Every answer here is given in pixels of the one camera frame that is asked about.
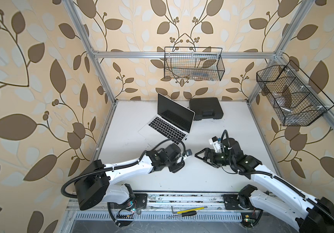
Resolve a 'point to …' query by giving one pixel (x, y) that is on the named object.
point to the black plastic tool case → (206, 108)
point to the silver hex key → (172, 211)
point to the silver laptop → (174, 122)
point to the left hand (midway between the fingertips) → (177, 156)
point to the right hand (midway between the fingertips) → (198, 158)
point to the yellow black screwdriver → (192, 211)
